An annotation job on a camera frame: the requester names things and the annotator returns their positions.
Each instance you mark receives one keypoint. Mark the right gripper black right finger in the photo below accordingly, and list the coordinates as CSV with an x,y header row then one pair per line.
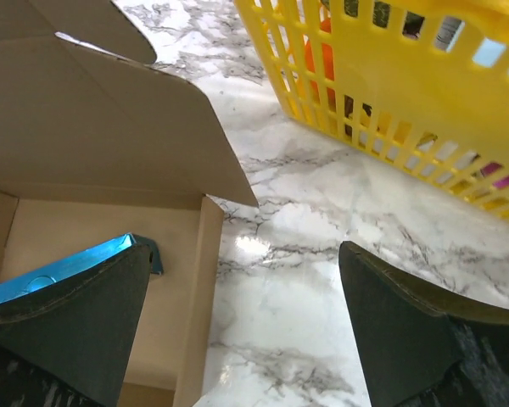
x,y
420,344

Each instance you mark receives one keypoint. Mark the brown cardboard box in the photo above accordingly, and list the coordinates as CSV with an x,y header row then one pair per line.
x,y
96,143

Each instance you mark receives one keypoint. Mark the blue small packet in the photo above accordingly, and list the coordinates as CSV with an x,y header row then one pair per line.
x,y
77,263

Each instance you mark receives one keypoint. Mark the yellow plastic basket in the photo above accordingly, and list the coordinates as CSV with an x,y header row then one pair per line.
x,y
420,85

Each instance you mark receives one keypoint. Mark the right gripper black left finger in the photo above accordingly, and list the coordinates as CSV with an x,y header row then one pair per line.
x,y
67,341

